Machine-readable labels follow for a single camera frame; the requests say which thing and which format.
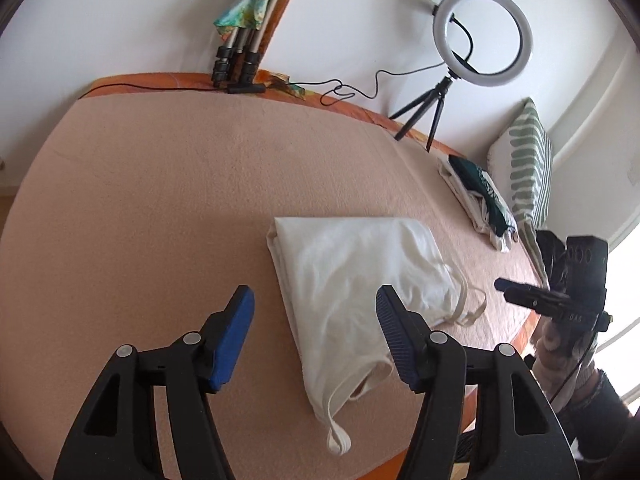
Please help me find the pile of folded clothes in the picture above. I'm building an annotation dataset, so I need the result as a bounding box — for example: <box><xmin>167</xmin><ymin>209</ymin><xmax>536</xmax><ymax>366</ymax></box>
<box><xmin>447</xmin><ymin>155</ymin><xmax>518</xmax><ymax>236</ymax></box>

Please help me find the person's right forearm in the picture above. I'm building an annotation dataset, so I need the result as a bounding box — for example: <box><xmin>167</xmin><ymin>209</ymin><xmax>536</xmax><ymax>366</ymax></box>
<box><xmin>532</xmin><ymin>360</ymin><xmax>640</xmax><ymax>467</ymax></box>

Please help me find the black mini tripod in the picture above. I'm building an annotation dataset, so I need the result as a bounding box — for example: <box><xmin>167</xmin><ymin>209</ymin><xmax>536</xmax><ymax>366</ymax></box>
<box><xmin>390</xmin><ymin>72</ymin><xmax>461</xmax><ymax>153</ymax></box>

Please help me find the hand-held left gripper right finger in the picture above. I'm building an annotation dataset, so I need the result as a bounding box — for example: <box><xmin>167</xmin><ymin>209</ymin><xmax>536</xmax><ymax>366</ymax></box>
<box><xmin>375</xmin><ymin>285</ymin><xmax>581</xmax><ymax>480</ymax></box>

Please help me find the brown wooden board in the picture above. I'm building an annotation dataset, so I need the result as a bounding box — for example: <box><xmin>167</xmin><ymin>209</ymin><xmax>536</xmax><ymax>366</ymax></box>
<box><xmin>257</xmin><ymin>0</ymin><xmax>308</xmax><ymax>73</ymax></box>

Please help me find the green orange cloth scrap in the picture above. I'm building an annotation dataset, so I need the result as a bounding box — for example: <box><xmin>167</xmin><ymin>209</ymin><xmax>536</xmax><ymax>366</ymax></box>
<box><xmin>257</xmin><ymin>71</ymin><xmax>307</xmax><ymax>100</ymax></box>

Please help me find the white ring light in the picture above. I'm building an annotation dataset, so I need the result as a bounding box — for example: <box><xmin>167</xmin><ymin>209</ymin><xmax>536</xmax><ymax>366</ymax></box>
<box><xmin>432</xmin><ymin>0</ymin><xmax>532</xmax><ymax>87</ymax></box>

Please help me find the beige blanket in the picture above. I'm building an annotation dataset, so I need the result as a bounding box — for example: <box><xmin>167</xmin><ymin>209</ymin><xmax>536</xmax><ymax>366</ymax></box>
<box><xmin>0</xmin><ymin>95</ymin><xmax>548</xmax><ymax>480</ymax></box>

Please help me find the person's right hand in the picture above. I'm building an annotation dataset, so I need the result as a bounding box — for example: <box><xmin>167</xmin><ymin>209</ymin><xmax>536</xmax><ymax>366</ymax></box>
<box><xmin>531</xmin><ymin>319</ymin><xmax>576</xmax><ymax>378</ymax></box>

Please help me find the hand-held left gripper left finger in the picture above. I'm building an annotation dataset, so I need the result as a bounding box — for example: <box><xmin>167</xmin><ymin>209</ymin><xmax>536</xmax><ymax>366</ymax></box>
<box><xmin>52</xmin><ymin>285</ymin><xmax>256</xmax><ymax>480</ymax></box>

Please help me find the black power cable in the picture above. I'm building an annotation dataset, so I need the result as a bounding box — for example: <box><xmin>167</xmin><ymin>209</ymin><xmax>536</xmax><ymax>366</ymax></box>
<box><xmin>82</xmin><ymin>62</ymin><xmax>448</xmax><ymax>106</ymax></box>

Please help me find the dark cloth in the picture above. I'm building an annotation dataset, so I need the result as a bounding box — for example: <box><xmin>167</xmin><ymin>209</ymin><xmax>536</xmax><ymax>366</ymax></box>
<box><xmin>536</xmin><ymin>230</ymin><xmax>571</xmax><ymax>291</ymax></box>

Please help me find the folded silver tripod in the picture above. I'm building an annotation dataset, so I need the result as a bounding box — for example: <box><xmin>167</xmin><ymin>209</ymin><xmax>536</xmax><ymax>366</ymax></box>
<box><xmin>210</xmin><ymin>0</ymin><xmax>266</xmax><ymax>95</ymax></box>

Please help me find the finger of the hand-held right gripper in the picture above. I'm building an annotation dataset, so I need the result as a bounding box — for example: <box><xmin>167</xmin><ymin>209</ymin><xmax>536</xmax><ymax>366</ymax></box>
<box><xmin>504</xmin><ymin>287</ymin><xmax>572</xmax><ymax>318</ymax></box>
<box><xmin>494</xmin><ymin>278</ymin><xmax>563</xmax><ymax>302</ymax></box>

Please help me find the stack of folded clothes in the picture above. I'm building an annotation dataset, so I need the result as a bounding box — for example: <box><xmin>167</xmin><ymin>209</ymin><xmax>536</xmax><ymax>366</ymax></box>
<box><xmin>437</xmin><ymin>157</ymin><xmax>516</xmax><ymax>253</ymax></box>

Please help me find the white camisole top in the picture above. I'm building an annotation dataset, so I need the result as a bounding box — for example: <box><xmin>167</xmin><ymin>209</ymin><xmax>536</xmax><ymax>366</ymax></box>
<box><xmin>266</xmin><ymin>216</ymin><xmax>488</xmax><ymax>456</ymax></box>

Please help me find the green white striped pillow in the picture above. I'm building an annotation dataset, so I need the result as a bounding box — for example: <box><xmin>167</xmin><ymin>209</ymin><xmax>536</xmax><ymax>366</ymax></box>
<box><xmin>487</xmin><ymin>97</ymin><xmax>555</xmax><ymax>281</ymax></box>

